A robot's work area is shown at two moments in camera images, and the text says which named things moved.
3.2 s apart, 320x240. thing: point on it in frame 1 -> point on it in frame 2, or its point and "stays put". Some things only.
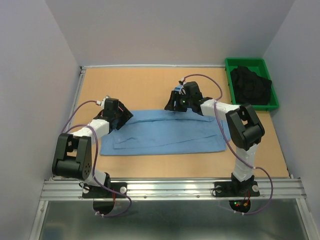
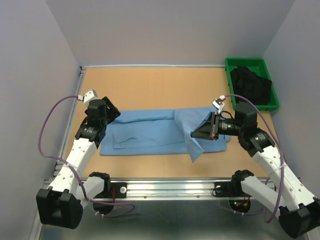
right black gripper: (175, 96) -> (208, 129)
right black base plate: (236, 189) stays put
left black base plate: (98, 191) stays put
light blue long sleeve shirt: (163, 132) stays put
